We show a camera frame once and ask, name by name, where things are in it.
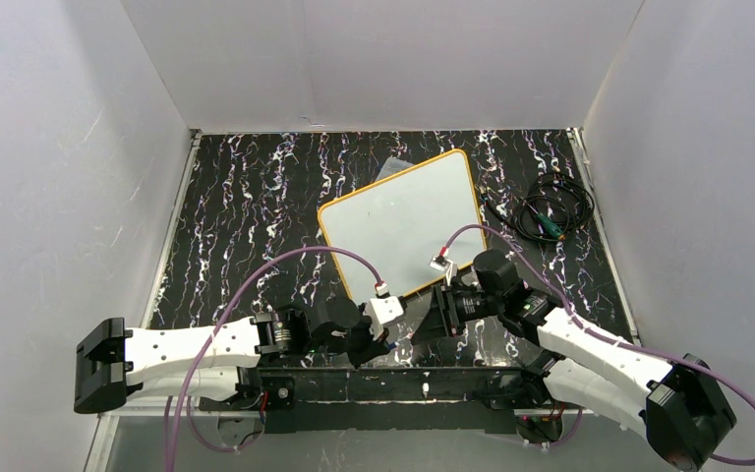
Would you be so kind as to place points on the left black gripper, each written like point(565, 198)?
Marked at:
point(365, 341)

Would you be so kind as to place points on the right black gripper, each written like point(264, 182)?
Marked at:
point(442, 310)

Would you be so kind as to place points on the yellow framed whiteboard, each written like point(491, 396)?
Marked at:
point(400, 222)

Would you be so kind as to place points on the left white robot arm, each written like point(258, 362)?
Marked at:
point(116, 363)

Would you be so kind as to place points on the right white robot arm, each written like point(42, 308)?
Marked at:
point(682, 413)

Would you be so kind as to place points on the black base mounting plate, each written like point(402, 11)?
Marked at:
point(490, 399)

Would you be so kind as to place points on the clear plastic compartment box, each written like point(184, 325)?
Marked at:
point(391, 166)

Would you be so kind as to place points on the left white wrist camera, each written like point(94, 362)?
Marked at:
point(384, 312)

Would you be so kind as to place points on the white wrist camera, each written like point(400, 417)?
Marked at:
point(384, 312)
point(444, 265)

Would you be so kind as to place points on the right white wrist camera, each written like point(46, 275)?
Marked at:
point(444, 265)

